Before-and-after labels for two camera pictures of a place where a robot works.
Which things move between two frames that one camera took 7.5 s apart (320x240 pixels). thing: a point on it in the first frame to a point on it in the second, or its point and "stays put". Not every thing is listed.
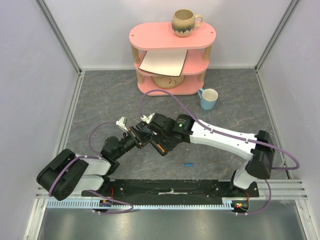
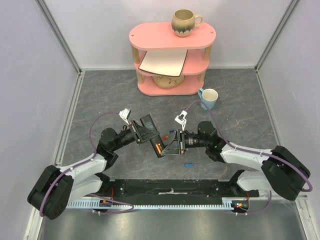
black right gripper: (159, 148) to (181, 142)
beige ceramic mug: (183, 22) stays put
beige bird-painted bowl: (167, 81) stays put
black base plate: (177, 190) stays put
